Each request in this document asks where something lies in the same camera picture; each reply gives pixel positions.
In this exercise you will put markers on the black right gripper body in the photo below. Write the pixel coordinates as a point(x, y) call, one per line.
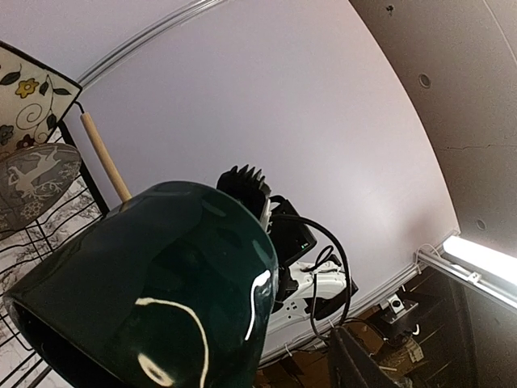
point(291, 239)

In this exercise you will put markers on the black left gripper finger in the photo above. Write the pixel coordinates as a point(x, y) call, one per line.
point(350, 366)

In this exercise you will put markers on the dark green ceramic mug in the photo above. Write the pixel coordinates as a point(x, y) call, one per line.
point(172, 289)

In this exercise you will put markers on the grey reindeer round plate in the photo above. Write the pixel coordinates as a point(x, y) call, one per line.
point(33, 180)

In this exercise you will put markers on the square floral ceramic plate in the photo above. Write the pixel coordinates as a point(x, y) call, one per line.
point(34, 99)

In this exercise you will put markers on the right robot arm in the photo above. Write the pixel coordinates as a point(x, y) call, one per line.
point(306, 290)

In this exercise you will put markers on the ceiling strip light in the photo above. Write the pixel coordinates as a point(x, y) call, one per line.
point(488, 260)

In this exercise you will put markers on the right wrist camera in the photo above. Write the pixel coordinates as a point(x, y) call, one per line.
point(247, 186)

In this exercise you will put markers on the left wooden rack handle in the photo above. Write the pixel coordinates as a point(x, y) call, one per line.
point(105, 158)

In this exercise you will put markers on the right aluminium wall post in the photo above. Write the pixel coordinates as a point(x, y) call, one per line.
point(173, 19)

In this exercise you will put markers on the black wire dish rack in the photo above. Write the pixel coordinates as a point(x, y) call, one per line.
point(79, 208)

